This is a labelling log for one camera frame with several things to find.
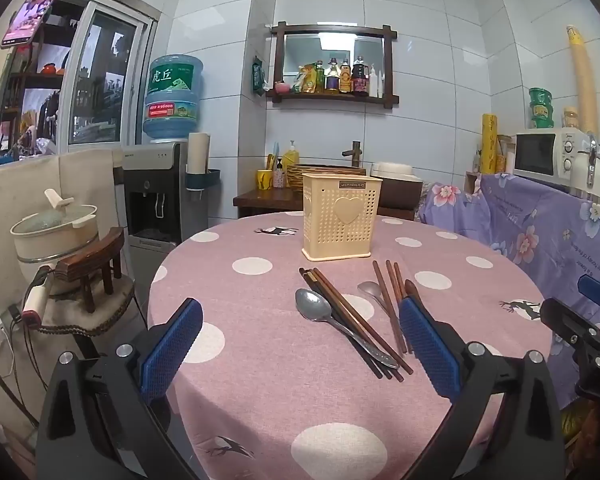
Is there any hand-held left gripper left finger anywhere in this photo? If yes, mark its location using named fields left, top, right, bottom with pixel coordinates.
left=36, top=297, right=204, bottom=480

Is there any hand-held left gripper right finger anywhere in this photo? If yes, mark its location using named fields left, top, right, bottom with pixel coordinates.
left=397, top=296, right=566, bottom=480

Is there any dark chopstick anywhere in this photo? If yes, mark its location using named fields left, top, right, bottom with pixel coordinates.
left=303, top=269, right=394, bottom=380
left=299, top=269, right=384, bottom=380

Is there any cream perforated utensil basket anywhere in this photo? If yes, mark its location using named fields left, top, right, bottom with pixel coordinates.
left=301, top=173, right=383, bottom=262

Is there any brown chopstick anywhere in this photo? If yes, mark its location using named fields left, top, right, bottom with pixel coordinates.
left=313, top=267, right=414, bottom=375
left=307, top=269, right=405, bottom=382

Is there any small metal spoon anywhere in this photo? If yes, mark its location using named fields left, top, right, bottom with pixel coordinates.
left=357, top=281, right=403, bottom=322

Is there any pink polka-dot tablecloth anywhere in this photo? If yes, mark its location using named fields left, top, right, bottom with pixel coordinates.
left=147, top=210, right=553, bottom=480

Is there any purple floral cloth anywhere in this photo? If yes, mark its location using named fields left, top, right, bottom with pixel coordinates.
left=415, top=174, right=600, bottom=411

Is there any beige padded seat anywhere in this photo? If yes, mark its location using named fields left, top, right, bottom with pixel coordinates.
left=27, top=275, right=137, bottom=337

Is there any small dark wooden stool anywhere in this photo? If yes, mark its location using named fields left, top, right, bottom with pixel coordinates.
left=55, top=226, right=126, bottom=313

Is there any large metal spoon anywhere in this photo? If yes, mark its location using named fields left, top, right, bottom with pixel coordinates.
left=295, top=288, right=398, bottom=368

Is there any white red hair straightener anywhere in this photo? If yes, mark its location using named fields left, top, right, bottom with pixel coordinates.
left=22, top=265, right=57, bottom=324

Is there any grey water dispenser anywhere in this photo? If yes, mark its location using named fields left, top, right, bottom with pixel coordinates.
left=122, top=141, right=210, bottom=266

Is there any white microwave oven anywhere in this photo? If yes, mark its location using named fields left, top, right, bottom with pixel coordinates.
left=512, top=127, right=600, bottom=198

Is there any cream pot with lid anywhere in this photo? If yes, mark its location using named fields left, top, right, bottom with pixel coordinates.
left=10, top=189, right=100, bottom=282

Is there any wooden crate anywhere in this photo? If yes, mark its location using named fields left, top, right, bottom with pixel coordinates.
left=464, top=135, right=515, bottom=196

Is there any blue cup holder tray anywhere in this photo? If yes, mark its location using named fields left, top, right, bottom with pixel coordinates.
left=185, top=169, right=222, bottom=194

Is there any dark wooden counter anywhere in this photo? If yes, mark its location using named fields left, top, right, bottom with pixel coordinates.
left=232, top=180, right=424, bottom=222

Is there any white brown rice cooker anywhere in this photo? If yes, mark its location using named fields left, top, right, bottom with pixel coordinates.
left=370, top=161, right=424, bottom=211

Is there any short yellow roll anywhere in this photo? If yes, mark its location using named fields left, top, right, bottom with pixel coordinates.
left=482, top=114, right=497, bottom=175

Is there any beige fabric cover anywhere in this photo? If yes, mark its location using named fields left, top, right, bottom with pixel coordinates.
left=0, top=147, right=127, bottom=281

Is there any white paper cup tube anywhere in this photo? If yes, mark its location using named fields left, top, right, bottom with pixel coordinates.
left=186, top=132, right=211, bottom=176

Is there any wicker basin sink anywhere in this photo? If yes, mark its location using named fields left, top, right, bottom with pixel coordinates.
left=286, top=162, right=367, bottom=192

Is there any bamboo faucet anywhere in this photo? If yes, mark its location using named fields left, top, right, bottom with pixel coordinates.
left=342, top=141, right=364, bottom=168

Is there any tall yellow foam roll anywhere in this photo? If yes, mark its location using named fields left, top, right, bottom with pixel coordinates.
left=566, top=25, right=599, bottom=133

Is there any yellow dish soap bottle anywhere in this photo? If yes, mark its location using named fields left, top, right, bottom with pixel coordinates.
left=282, top=140, right=300, bottom=177

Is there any blue water jug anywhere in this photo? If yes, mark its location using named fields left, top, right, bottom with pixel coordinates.
left=142, top=55, right=204, bottom=144

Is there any wooden framed mirror shelf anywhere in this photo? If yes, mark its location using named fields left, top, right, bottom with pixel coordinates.
left=266, top=21, right=400, bottom=110

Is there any sliding window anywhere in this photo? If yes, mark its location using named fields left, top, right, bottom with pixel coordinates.
left=0, top=0, right=161, bottom=166

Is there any dark soy sauce bottle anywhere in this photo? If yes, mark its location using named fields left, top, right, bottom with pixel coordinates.
left=351, top=56, right=370, bottom=97

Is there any green hanging packet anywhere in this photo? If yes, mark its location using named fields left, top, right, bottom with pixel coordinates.
left=251, top=55, right=266, bottom=95

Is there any purple-label bottle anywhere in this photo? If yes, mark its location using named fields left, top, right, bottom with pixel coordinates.
left=325, top=57, right=342, bottom=94

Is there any yellow snack bag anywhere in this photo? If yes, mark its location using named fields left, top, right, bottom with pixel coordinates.
left=295, top=63, right=318, bottom=94

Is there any smartphone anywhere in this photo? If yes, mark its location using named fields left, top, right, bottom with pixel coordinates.
left=0, top=0, right=67, bottom=50

